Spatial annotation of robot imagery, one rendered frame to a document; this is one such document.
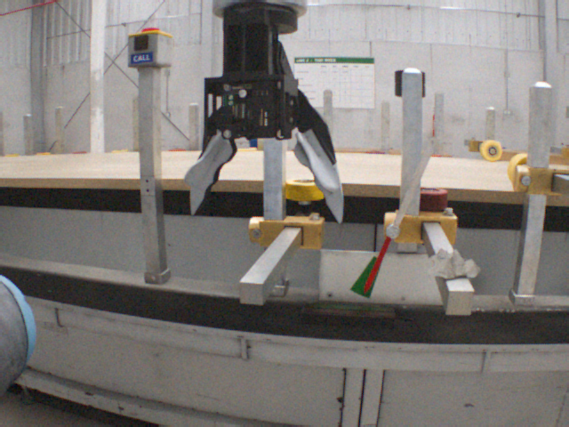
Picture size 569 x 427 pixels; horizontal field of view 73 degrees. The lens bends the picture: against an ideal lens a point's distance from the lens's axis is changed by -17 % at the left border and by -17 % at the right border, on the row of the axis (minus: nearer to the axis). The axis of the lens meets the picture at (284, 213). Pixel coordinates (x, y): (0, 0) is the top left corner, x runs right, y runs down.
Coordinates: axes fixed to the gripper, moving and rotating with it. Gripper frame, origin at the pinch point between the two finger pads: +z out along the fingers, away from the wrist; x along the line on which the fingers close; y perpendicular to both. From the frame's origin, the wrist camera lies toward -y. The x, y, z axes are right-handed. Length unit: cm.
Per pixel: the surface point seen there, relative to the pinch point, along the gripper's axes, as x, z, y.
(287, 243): -3.4, 9.8, -25.7
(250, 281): -4.1, 9.8, -7.7
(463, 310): 21.7, 10.2, -3.5
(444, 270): 19.5, 6.9, -7.6
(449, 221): 23.9, 7.5, -36.8
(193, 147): -73, 3, -144
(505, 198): 39, 5, -54
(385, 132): 11, -5, -146
